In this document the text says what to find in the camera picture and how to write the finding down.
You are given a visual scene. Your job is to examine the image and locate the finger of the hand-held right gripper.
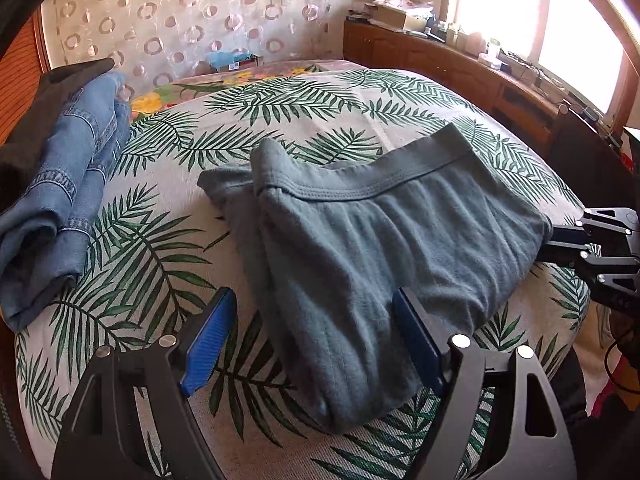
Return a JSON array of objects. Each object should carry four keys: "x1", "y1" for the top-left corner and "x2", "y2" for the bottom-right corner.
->
[
  {"x1": 541, "y1": 241, "x2": 640, "y2": 276},
  {"x1": 550, "y1": 206, "x2": 640, "y2": 247}
]

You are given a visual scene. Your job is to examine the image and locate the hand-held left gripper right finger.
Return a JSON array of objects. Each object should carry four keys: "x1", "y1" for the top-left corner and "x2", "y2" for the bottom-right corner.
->
[{"x1": 392, "y1": 287, "x2": 576, "y2": 480}]

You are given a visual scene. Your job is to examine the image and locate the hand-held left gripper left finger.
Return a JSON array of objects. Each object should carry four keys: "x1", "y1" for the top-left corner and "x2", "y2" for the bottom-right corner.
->
[{"x1": 50, "y1": 287, "x2": 238, "y2": 480}]

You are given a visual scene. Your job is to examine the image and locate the dark chair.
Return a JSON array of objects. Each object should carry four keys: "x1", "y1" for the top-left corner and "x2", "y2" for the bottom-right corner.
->
[{"x1": 552, "y1": 107, "x2": 640, "y2": 211}]

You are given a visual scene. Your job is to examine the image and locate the leaf print bedsheet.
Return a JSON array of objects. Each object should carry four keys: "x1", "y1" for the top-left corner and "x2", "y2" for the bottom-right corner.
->
[{"x1": 15, "y1": 67, "x2": 591, "y2": 480}]

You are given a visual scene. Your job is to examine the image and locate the blue denim jeans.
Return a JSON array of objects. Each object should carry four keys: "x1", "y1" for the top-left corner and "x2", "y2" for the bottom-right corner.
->
[{"x1": 0, "y1": 71, "x2": 132, "y2": 333}]

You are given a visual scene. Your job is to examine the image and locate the window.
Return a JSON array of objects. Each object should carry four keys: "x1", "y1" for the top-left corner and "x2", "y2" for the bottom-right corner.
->
[{"x1": 445, "y1": 0, "x2": 631, "y2": 116}]

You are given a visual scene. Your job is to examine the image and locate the floral blanket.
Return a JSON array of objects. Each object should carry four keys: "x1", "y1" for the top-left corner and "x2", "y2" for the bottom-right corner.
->
[{"x1": 127, "y1": 58, "x2": 361, "y2": 123}]

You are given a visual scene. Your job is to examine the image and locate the wooden cabinet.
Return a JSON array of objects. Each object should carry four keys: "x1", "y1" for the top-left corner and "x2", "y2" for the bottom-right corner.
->
[{"x1": 342, "y1": 17, "x2": 566, "y2": 156}]

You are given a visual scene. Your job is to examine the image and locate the cardboard box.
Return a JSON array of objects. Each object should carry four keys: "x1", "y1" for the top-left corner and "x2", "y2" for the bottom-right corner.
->
[{"x1": 375, "y1": 4, "x2": 428, "y2": 31}]

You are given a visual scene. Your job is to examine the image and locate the blue packet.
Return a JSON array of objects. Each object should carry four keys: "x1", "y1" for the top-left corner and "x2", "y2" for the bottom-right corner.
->
[{"x1": 207, "y1": 50, "x2": 261, "y2": 72}]

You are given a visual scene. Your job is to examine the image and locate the dark cloth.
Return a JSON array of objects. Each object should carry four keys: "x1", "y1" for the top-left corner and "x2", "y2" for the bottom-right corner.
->
[{"x1": 0, "y1": 58, "x2": 116, "y2": 211}]

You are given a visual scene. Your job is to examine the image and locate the circle pattern sheer curtain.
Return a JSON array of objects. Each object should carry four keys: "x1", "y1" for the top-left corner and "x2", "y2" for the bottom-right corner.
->
[{"x1": 40, "y1": 0, "x2": 346, "y2": 88}]

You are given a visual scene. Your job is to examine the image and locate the orange wooden panel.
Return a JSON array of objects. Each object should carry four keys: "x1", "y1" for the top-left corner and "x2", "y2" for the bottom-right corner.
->
[{"x1": 0, "y1": 15, "x2": 51, "y2": 146}]

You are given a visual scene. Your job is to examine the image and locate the black cable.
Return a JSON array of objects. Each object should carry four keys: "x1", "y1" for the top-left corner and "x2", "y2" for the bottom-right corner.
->
[{"x1": 602, "y1": 330, "x2": 640, "y2": 396}]

